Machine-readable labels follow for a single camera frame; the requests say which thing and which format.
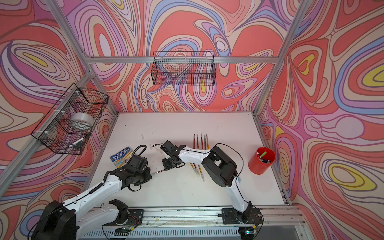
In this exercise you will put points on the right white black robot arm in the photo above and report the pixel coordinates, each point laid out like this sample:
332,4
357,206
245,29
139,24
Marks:
219,166

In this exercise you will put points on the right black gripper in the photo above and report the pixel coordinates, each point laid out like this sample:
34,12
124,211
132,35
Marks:
167,166

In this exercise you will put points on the blue treehouse paperback book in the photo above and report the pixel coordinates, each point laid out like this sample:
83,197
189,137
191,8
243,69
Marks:
122,157

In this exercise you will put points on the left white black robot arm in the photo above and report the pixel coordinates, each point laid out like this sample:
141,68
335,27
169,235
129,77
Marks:
75,217

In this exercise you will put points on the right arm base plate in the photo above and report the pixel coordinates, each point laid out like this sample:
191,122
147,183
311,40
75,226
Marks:
230,216

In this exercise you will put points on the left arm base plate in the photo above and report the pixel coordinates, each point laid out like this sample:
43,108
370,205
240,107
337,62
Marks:
132,218

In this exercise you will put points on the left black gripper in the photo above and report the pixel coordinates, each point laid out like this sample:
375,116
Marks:
147,170

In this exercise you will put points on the black wire basket left wall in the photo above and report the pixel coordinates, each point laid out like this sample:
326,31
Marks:
68,128

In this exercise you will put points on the yellow carving knife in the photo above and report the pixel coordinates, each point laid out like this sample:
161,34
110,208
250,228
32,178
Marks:
207,142

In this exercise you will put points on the red plastic cup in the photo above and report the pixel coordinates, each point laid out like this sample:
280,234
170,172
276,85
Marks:
261,160

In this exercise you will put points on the grey duct tape roll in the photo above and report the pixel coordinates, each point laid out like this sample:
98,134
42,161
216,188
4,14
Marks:
82,121

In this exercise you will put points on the black wire basket wall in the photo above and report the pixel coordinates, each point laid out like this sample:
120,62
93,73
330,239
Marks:
68,128
184,68

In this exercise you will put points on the small object in left basket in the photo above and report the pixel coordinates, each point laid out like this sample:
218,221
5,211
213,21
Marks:
77,144

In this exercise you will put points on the black wire basket back wall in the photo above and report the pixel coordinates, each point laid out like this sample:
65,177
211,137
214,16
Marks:
184,68

